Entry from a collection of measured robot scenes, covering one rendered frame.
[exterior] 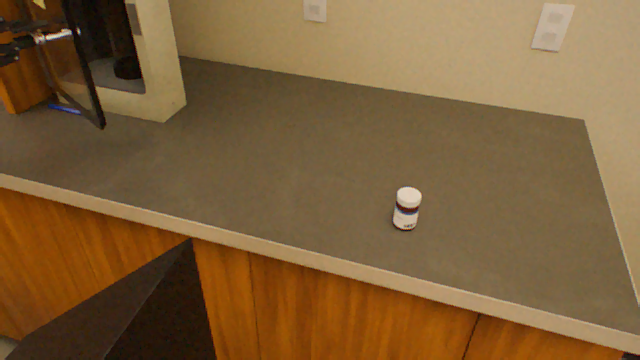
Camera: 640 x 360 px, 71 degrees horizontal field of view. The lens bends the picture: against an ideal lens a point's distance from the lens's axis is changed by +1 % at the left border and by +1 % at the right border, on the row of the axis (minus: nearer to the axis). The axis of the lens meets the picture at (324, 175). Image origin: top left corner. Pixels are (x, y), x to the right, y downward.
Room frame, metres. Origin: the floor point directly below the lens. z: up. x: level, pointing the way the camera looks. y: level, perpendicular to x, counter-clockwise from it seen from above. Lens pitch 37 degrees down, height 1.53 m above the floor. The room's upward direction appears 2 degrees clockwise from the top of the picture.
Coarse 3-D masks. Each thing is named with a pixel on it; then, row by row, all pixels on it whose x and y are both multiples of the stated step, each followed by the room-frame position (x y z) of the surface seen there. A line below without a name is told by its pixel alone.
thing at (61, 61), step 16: (32, 0) 0.99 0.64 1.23; (48, 0) 0.90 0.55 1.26; (64, 0) 0.86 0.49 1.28; (32, 16) 1.02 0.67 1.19; (48, 16) 0.93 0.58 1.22; (64, 16) 0.86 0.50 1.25; (48, 48) 0.99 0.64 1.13; (64, 48) 0.91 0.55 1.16; (48, 64) 1.03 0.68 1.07; (64, 64) 0.93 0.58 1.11; (80, 64) 0.86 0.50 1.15; (64, 80) 0.97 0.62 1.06; (80, 80) 0.88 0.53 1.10; (64, 96) 1.00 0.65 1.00; (80, 96) 0.91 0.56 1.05; (80, 112) 0.94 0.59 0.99; (96, 112) 0.85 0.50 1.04
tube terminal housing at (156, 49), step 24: (144, 0) 1.01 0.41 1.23; (144, 24) 1.00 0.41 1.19; (168, 24) 1.08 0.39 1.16; (144, 48) 0.99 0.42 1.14; (168, 48) 1.06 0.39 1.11; (144, 72) 0.99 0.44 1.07; (168, 72) 1.04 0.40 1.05; (120, 96) 1.02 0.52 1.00; (144, 96) 1.00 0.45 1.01; (168, 96) 1.03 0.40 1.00
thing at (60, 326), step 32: (160, 256) 0.26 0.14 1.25; (192, 256) 0.25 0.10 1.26; (128, 288) 0.23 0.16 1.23; (160, 288) 0.21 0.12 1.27; (192, 288) 0.24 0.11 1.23; (64, 320) 0.27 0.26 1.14; (96, 320) 0.21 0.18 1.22; (128, 320) 0.18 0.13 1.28; (160, 320) 0.20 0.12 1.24; (192, 320) 0.23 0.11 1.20; (32, 352) 0.24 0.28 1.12; (64, 352) 0.19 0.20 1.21; (96, 352) 0.16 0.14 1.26; (128, 352) 0.17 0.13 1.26; (160, 352) 0.19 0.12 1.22; (192, 352) 0.22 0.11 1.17
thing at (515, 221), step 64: (192, 64) 1.36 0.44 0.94; (0, 128) 0.94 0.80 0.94; (64, 128) 0.95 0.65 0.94; (128, 128) 0.96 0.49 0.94; (192, 128) 0.97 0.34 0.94; (256, 128) 0.98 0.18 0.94; (320, 128) 0.99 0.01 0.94; (384, 128) 1.00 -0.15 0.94; (448, 128) 1.01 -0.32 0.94; (512, 128) 1.01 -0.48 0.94; (576, 128) 1.02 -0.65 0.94; (64, 192) 0.71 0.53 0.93; (128, 192) 0.71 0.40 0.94; (192, 192) 0.72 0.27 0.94; (256, 192) 0.72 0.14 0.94; (320, 192) 0.73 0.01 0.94; (384, 192) 0.73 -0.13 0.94; (448, 192) 0.74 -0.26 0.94; (512, 192) 0.75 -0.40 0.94; (576, 192) 0.75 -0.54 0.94; (320, 256) 0.55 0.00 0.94; (384, 256) 0.55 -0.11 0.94; (448, 256) 0.56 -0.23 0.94; (512, 256) 0.56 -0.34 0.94; (576, 256) 0.57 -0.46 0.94; (512, 320) 0.46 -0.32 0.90; (576, 320) 0.43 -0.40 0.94
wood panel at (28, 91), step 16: (0, 0) 1.08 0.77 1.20; (16, 16) 1.11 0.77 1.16; (32, 48) 1.11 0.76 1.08; (16, 64) 1.06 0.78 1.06; (32, 64) 1.10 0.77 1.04; (0, 80) 1.01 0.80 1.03; (16, 80) 1.04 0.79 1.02; (32, 80) 1.08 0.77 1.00; (16, 96) 1.03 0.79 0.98; (32, 96) 1.07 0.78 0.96; (48, 96) 1.11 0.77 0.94; (16, 112) 1.01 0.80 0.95
